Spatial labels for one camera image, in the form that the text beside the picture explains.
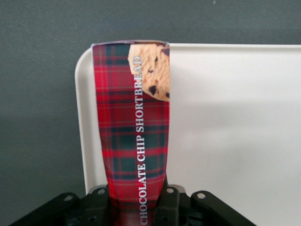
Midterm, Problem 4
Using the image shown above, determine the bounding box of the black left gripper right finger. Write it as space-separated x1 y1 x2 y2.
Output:
152 182 200 226

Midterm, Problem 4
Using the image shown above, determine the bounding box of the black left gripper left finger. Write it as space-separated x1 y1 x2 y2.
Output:
67 184 114 226

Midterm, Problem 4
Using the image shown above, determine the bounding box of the red tartan cookie box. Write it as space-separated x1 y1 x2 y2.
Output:
90 40 171 226

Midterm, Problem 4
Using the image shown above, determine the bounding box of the pale pink rectangular tray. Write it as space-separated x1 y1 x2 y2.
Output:
74 42 301 226

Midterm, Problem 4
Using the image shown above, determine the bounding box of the dark grey table mat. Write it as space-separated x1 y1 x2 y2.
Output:
0 0 301 226

